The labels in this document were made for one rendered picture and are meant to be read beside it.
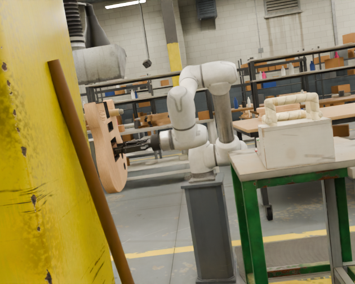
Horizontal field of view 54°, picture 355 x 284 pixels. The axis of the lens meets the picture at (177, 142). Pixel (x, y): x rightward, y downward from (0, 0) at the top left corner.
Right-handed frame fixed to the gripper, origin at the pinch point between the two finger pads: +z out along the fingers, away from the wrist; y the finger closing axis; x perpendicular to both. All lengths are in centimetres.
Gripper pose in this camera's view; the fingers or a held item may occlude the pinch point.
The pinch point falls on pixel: (115, 149)
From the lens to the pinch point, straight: 157.1
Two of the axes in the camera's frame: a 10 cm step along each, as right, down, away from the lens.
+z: -9.8, 1.6, 0.7
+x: -1.7, -9.6, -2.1
